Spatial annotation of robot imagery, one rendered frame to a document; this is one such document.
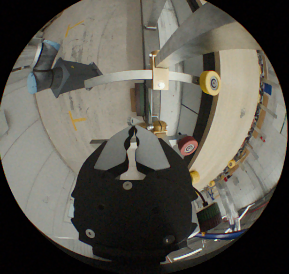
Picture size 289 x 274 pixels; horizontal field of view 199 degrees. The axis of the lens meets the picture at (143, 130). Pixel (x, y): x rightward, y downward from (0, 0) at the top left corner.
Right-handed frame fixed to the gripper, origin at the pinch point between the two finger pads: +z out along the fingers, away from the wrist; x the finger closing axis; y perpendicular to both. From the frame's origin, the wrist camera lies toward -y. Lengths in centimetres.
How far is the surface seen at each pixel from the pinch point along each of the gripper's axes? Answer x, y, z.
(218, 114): 30.1, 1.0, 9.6
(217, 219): 12.8, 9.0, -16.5
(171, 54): 6.2, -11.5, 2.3
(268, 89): 543, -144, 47
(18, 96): -259, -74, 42
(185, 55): 8.1, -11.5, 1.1
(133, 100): -7, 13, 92
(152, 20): 7.4, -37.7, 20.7
